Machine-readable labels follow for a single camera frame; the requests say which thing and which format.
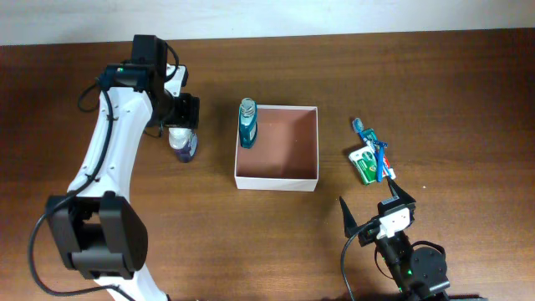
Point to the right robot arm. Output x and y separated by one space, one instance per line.
419 268

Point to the teal mouthwash bottle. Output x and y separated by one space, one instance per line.
247 123

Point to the pink cardboard box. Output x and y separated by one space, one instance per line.
285 155

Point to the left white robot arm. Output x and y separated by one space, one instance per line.
95 229

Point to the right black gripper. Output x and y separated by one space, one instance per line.
351 226

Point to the purple foam soap pump bottle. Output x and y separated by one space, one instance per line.
183 142

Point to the blue toothbrush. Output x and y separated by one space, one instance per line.
358 127

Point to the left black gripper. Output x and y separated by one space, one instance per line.
189 112

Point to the blue disposable razor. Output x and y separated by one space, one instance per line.
380 153

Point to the small toothpaste tube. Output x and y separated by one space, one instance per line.
384 169

